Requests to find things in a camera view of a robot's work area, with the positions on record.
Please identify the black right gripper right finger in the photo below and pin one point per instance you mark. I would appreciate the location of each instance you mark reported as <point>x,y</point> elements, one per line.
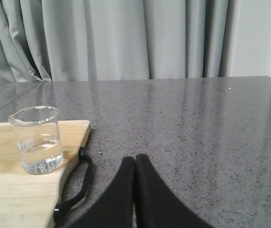
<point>155,204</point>

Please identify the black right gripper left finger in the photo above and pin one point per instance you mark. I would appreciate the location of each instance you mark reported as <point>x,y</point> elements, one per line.
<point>114,208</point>

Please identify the small glass beaker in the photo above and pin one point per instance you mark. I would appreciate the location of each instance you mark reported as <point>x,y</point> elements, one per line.
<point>37,138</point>

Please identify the wooden cutting board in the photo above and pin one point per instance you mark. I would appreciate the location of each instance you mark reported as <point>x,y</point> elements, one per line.
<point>28,201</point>

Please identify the grey curtain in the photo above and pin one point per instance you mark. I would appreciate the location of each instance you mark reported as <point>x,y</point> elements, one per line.
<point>87,40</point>

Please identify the black board handle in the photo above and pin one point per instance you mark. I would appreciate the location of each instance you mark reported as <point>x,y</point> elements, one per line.
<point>62,208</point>

